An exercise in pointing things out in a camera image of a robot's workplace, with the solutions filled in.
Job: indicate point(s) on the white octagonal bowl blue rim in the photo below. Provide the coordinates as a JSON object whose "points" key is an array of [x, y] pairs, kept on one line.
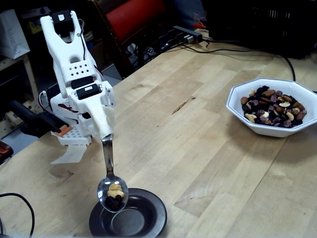
{"points": [[270, 131]]}

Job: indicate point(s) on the yellow and black box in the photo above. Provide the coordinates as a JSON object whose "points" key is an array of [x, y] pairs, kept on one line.
{"points": [[34, 27]]}

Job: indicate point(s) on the bent metal spoon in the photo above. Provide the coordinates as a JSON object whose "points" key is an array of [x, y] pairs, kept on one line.
{"points": [[108, 158]]}

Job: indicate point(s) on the blue denim fabric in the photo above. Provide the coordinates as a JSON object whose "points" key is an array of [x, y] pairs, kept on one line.
{"points": [[183, 12]]}

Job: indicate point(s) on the black plastic crate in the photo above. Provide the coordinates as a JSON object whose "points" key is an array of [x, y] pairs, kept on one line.
{"points": [[247, 24]]}

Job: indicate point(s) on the wooden shelf rack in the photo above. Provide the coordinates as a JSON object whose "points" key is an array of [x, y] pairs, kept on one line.
{"points": [[29, 74]]}

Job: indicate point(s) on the trail mix nuts and raisins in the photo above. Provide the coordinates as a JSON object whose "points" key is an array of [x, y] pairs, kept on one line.
{"points": [[272, 109]]}

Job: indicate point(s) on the red and black object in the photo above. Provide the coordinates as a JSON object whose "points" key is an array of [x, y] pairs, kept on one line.
{"points": [[5, 151]]}

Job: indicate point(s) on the white cardboard box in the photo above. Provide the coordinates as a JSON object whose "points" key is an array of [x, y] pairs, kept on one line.
{"points": [[12, 37]]}

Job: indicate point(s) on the red chair dark wood frame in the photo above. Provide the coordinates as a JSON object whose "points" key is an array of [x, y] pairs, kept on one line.
{"points": [[133, 15]]}

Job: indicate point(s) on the white robot arm with base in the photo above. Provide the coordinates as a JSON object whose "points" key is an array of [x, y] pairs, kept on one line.
{"points": [[67, 49]]}

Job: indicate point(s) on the stack of books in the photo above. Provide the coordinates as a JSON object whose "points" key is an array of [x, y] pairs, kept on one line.
{"points": [[89, 37]]}

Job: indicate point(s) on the dark brown metal plate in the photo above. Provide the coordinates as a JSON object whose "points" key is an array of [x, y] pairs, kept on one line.
{"points": [[146, 218]]}

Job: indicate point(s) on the beige masking tape wrap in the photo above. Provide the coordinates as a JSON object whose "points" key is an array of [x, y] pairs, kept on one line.
{"points": [[106, 124]]}

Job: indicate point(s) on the black clamp with orange pads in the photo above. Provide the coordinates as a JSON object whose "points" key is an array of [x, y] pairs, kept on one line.
{"points": [[44, 119]]}

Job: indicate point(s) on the white gripper with motor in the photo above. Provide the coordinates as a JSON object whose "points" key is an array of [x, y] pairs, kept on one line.
{"points": [[97, 119]]}

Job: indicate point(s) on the scooped nuts and raisins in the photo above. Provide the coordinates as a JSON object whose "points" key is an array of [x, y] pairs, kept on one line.
{"points": [[115, 189]]}

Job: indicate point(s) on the black power strip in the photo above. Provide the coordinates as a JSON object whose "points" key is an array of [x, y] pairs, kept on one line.
{"points": [[188, 32]]}

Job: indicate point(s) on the white paper scrap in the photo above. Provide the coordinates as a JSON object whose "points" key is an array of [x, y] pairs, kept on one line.
{"points": [[71, 155]]}

